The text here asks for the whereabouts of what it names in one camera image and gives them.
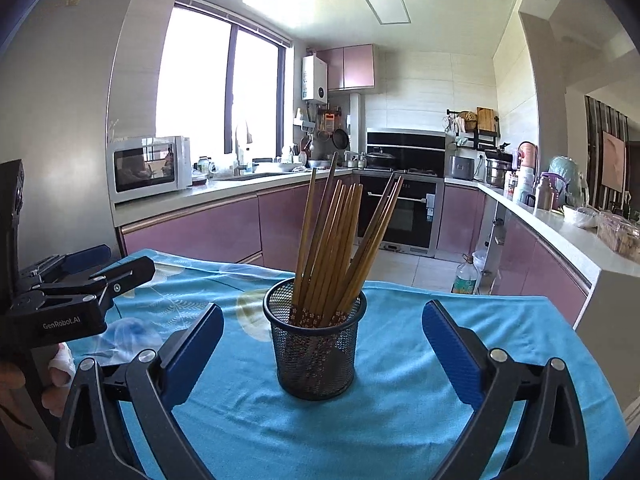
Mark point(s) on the white water heater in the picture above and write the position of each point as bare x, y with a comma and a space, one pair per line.
314, 77

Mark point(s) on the pink base cabinets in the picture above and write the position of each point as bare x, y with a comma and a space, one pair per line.
520, 255
210, 235

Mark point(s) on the black mesh holder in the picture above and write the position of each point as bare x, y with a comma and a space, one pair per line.
315, 360

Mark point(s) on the clear plastic food container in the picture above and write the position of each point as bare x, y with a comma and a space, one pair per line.
620, 235

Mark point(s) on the wooden cutting board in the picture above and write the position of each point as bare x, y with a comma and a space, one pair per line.
486, 119

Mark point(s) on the grey refrigerator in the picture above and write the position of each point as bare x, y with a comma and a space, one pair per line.
60, 110

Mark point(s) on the pink kettle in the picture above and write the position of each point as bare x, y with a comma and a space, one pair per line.
527, 154

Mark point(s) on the plastic bottle with green label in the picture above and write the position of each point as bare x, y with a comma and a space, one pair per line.
466, 277

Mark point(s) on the pink wall cabinet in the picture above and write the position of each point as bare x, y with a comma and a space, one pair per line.
350, 67

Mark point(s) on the hanging black frying pan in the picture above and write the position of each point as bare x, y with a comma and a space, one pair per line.
340, 139

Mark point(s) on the white plastic jar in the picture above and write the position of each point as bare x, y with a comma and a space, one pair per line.
525, 185

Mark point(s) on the bunch of wooden chopsticks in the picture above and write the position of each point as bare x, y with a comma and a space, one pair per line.
325, 260

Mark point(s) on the person's left hand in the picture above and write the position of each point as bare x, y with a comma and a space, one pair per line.
62, 365

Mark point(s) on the steel thermos bottle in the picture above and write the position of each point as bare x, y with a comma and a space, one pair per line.
544, 195

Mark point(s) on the pink wall picture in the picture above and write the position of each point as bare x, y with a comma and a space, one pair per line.
614, 160

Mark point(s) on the black range hood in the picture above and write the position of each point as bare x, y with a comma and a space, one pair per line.
405, 139

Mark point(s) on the stainless steel pot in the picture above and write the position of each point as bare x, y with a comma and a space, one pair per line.
497, 172

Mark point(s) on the black built-in oven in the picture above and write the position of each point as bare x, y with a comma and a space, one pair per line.
422, 215

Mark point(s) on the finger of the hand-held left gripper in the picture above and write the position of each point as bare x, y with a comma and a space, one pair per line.
87, 257
125, 275

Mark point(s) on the green appliance under plastic cover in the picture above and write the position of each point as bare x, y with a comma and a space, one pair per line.
565, 170

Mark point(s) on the white microwave oven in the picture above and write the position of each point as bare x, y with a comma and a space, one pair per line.
145, 167

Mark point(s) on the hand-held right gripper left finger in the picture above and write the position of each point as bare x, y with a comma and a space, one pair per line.
197, 355

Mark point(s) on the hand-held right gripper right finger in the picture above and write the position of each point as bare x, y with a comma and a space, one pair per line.
450, 355

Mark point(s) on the kitchen window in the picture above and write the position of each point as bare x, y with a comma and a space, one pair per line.
200, 75

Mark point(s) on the blue floral tablecloth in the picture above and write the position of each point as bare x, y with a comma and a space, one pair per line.
400, 335

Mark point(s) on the ceiling light panel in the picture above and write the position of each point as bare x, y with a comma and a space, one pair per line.
385, 6

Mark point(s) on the black wall rack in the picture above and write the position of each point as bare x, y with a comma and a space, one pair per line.
485, 137

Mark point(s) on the black wok with lid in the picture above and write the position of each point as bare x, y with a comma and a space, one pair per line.
381, 160

